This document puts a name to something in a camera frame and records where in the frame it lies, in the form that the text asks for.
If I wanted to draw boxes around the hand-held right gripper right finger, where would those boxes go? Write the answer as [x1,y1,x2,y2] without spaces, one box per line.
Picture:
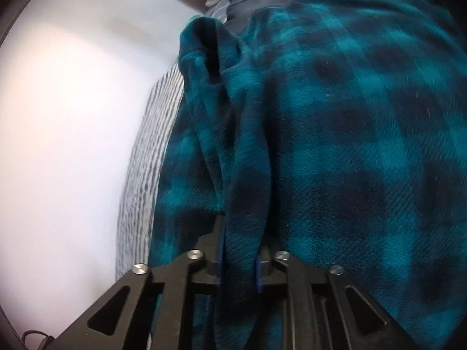
[255,245,421,350]

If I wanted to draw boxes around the black cable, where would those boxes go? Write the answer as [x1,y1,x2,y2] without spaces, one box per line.
[21,330,56,350]

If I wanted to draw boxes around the teal plaid fleece jacket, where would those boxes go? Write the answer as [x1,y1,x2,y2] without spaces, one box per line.
[148,0,467,350]

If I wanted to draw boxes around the blue white striped bed sheet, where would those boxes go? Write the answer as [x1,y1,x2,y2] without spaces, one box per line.
[115,64,187,281]

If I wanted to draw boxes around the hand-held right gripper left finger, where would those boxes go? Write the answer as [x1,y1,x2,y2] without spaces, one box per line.
[47,214,225,350]

